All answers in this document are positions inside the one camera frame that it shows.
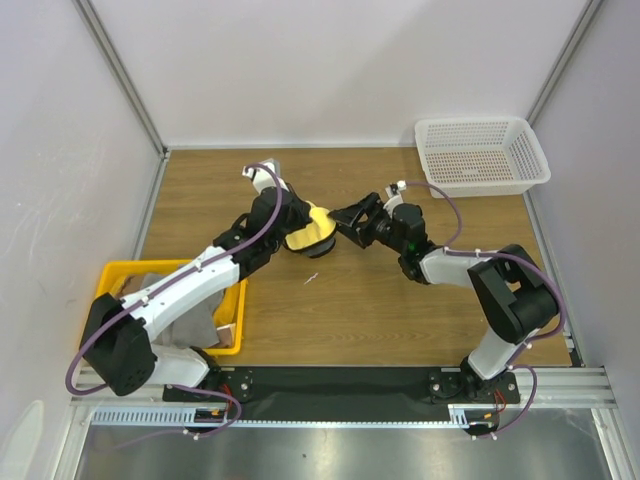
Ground yellow towel black trim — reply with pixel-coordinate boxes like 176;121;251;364
284;202;337;259

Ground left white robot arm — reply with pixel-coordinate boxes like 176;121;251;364
77;187;312;400

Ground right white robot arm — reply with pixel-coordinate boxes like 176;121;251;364
329;193;563;402

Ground white perforated basket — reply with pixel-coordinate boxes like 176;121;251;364
414;116;551;198

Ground yellow plastic bin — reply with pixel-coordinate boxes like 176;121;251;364
95;259;248;357

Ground grey towel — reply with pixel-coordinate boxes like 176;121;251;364
153;290;225;349

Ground brown towel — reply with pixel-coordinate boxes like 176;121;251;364
116;273;233;348

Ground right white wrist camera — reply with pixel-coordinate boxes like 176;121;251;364
384;180;407;215

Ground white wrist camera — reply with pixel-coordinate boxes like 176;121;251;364
242;158;289;193
384;180;407;215

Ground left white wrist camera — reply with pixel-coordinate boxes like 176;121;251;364
242;158;289;193

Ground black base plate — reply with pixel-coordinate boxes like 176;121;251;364
164;364;521;424

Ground aluminium frame rail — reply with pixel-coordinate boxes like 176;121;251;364
71;0;168;158

